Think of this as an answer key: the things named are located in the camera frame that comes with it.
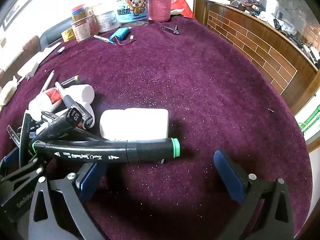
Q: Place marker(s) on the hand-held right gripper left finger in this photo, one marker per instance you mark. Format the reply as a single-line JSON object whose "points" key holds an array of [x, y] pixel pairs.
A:
{"points": [[87, 180]]}

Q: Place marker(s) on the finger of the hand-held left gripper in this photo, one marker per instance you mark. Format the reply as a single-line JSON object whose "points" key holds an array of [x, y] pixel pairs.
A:
{"points": [[11, 158], [25, 173]]}

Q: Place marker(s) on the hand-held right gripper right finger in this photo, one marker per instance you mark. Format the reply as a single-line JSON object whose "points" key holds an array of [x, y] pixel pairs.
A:
{"points": [[230, 177]]}

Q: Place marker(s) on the black clip pen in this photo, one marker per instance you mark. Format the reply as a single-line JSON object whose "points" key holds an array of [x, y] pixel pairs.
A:
{"points": [[25, 140]]}

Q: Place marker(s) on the black marker green cap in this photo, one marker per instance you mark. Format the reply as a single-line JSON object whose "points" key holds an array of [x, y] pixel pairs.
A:
{"points": [[100, 152]]}

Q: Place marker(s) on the white bottle red label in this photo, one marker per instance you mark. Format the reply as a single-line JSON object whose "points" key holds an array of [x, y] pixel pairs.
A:
{"points": [[47, 101]]}

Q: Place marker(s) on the black marker light blue cap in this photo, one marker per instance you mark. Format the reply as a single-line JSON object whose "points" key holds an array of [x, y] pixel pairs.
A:
{"points": [[71, 102]]}

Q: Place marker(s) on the white pen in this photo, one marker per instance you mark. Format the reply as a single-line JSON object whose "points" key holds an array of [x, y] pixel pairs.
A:
{"points": [[48, 80]]}

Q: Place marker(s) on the small white bottle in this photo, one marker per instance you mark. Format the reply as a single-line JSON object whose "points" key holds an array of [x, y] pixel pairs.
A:
{"points": [[82, 92]]}

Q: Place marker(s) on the black marker gold cap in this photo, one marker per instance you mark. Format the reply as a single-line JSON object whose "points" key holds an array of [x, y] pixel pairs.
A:
{"points": [[72, 79]]}

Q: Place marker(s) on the purple tablecloth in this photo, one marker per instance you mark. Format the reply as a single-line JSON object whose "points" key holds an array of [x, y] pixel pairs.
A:
{"points": [[200, 105]]}

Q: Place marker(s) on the white power adapter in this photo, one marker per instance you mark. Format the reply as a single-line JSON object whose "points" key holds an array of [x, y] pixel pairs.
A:
{"points": [[28, 67]]}

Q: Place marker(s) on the white papers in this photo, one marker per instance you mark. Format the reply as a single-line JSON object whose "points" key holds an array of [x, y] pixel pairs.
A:
{"points": [[48, 51]]}

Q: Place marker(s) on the brown armchair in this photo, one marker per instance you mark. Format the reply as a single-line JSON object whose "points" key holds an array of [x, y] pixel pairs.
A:
{"points": [[31, 43]]}

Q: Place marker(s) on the black sofa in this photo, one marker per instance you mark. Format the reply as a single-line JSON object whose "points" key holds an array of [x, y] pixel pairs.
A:
{"points": [[53, 31]]}

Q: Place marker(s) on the striped pen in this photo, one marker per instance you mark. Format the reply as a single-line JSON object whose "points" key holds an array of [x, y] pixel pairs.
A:
{"points": [[103, 39]]}

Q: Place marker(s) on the blue power bank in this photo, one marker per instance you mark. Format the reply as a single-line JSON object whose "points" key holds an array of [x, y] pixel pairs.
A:
{"points": [[120, 33]]}

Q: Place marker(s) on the nail clipper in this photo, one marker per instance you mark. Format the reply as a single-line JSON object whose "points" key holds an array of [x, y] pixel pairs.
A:
{"points": [[170, 29]]}

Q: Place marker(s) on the striped jar red lid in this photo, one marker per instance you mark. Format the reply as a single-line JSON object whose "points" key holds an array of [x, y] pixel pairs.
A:
{"points": [[78, 12]]}

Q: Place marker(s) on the white plastic tub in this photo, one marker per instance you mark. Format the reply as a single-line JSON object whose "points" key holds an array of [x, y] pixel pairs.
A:
{"points": [[106, 17]]}

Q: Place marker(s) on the shelf clutter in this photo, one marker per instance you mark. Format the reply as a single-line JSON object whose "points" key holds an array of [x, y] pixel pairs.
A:
{"points": [[280, 20]]}

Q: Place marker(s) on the blue cartoon canister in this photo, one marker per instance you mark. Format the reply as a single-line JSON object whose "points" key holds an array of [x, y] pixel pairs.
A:
{"points": [[132, 8]]}

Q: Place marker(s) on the red bag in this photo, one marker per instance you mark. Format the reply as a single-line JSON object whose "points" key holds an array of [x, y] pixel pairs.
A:
{"points": [[183, 6]]}

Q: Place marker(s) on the pink knit sleeve bottle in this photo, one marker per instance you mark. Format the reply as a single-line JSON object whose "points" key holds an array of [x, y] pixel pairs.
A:
{"points": [[159, 5]]}

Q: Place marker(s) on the bamboo print wall panel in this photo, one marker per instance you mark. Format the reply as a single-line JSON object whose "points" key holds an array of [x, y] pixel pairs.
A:
{"points": [[310, 122]]}

